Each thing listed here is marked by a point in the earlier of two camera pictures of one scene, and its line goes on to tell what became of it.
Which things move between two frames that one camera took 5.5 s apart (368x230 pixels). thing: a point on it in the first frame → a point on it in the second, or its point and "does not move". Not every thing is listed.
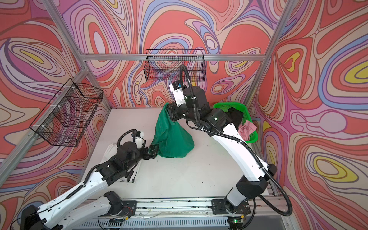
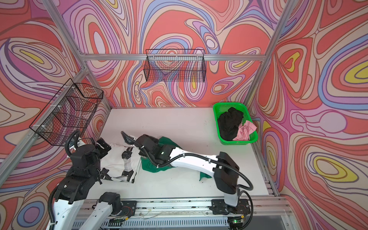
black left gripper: [154, 154] → [103, 151]
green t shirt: [174, 140] → [147, 166]
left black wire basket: [68, 116] does not move
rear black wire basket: [164, 65] does not move
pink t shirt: [245, 129] does not move
